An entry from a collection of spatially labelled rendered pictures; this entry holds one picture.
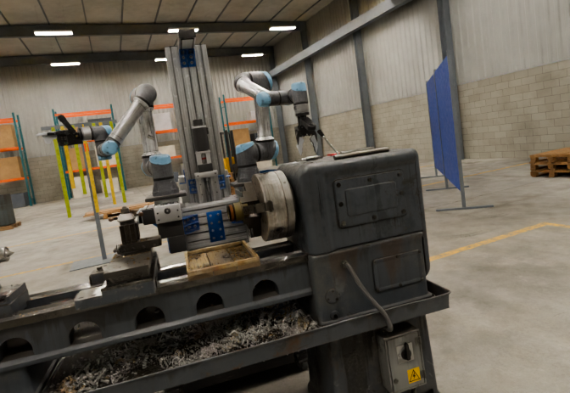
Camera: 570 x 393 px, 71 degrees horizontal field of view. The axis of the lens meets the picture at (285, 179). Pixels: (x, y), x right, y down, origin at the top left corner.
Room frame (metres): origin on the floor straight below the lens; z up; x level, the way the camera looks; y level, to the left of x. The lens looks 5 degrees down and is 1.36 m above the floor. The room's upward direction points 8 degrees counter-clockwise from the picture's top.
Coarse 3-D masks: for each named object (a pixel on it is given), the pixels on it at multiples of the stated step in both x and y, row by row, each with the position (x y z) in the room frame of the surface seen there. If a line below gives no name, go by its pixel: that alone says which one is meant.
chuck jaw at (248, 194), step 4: (244, 184) 1.89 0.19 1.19; (248, 184) 1.89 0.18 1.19; (252, 184) 1.89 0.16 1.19; (244, 188) 1.90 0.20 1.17; (248, 188) 1.88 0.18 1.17; (252, 188) 1.88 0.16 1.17; (244, 192) 1.86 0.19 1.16; (248, 192) 1.86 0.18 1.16; (252, 192) 1.87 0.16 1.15; (244, 196) 1.85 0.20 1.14; (248, 196) 1.85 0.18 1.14; (252, 196) 1.85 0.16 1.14; (256, 196) 1.86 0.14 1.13; (240, 200) 1.83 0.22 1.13; (244, 200) 1.83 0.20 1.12; (248, 200) 1.83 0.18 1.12; (252, 200) 1.84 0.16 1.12; (256, 200) 1.84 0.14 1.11; (248, 204) 1.85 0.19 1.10; (252, 204) 1.86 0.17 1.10; (256, 204) 1.87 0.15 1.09
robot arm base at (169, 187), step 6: (156, 180) 2.27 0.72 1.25; (162, 180) 2.26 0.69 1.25; (168, 180) 2.28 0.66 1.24; (174, 180) 2.32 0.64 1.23; (156, 186) 2.27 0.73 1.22; (162, 186) 2.25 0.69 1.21; (168, 186) 2.26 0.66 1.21; (174, 186) 2.29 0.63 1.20; (156, 192) 2.25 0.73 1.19; (162, 192) 2.24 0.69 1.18; (168, 192) 2.25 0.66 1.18; (174, 192) 2.27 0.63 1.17
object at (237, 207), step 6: (234, 204) 1.79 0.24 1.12; (240, 204) 1.79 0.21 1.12; (246, 204) 1.81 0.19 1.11; (228, 210) 1.77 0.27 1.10; (234, 210) 1.78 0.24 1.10; (240, 210) 1.77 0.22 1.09; (228, 216) 1.82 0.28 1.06; (234, 216) 1.77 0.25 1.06; (240, 216) 1.78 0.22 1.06; (246, 216) 1.81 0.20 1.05
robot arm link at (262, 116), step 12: (252, 72) 2.42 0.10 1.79; (264, 72) 2.45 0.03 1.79; (264, 84) 2.42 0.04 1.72; (264, 108) 2.44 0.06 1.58; (264, 120) 2.45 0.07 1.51; (264, 132) 2.45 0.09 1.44; (264, 144) 2.44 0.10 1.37; (276, 144) 2.48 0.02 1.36; (264, 156) 2.44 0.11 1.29; (276, 156) 2.49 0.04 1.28
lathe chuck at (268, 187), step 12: (252, 180) 1.90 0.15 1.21; (264, 180) 1.76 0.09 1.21; (276, 180) 1.76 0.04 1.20; (264, 192) 1.71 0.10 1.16; (276, 192) 1.72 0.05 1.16; (276, 204) 1.70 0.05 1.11; (264, 216) 1.75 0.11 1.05; (276, 216) 1.70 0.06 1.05; (264, 228) 1.79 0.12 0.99; (276, 228) 1.72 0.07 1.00; (264, 240) 1.83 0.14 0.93
